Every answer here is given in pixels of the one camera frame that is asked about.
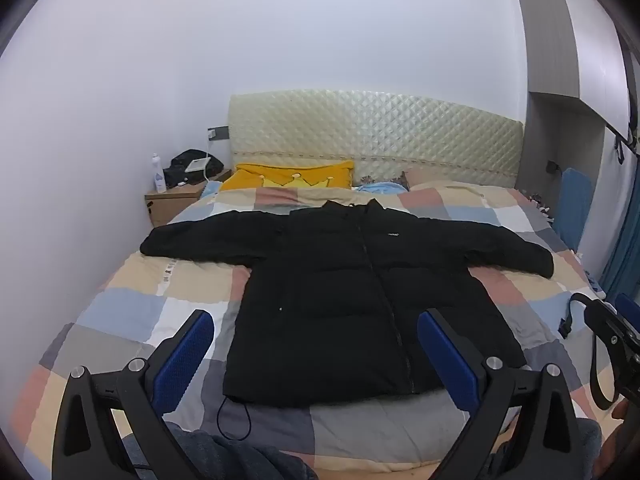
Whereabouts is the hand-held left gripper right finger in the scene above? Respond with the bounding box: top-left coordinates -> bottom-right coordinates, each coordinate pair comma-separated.
417,308 -> 593,480

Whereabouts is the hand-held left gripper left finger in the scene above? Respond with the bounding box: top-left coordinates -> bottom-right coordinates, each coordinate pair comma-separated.
51,309 -> 216,480

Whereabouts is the black puffer jacket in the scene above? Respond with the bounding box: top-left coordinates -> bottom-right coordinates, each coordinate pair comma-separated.
140,199 -> 555,441

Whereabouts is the bed with checkered quilt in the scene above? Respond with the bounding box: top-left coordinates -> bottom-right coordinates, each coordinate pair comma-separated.
10,180 -> 616,476

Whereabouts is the teal curtain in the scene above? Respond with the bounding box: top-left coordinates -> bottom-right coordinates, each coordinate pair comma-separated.
597,160 -> 640,306

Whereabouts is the blue padded board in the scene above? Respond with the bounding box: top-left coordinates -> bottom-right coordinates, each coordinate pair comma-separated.
560,166 -> 593,253

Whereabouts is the wooden nightstand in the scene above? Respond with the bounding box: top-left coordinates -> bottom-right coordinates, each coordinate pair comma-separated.
145,167 -> 233,228

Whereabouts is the light blue pillow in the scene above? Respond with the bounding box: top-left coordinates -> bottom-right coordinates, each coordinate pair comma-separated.
357,180 -> 411,195

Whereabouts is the white plastic bottle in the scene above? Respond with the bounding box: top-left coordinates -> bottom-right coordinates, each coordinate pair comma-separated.
151,154 -> 167,194

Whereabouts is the black bag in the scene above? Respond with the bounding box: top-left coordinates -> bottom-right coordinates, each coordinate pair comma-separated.
164,149 -> 224,188

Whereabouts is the yellow pillow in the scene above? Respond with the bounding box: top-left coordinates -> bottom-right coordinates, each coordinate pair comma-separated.
220,161 -> 356,192

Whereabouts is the cream quilted headboard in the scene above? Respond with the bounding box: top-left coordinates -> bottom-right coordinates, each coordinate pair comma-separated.
227,89 -> 525,191

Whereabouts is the grey wardrobe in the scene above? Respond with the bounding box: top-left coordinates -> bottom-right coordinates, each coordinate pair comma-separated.
510,0 -> 640,191

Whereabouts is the black strap with buckle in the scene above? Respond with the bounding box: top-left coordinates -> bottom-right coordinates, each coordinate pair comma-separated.
559,291 -> 593,342

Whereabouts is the white charging cable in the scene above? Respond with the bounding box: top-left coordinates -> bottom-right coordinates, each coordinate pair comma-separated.
201,130 -> 221,187

